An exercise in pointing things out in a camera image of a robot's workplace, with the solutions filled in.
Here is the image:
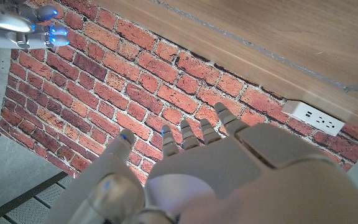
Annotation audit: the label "white power strip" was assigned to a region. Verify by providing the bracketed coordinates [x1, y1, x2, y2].
[281, 99, 346, 137]

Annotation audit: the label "printed brick wall backdrop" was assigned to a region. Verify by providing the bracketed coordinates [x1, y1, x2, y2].
[0, 0, 358, 186]

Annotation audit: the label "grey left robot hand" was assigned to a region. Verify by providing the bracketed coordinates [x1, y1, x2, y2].
[44, 101, 358, 224]

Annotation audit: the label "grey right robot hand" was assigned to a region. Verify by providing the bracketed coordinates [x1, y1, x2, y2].
[0, 0, 70, 50]

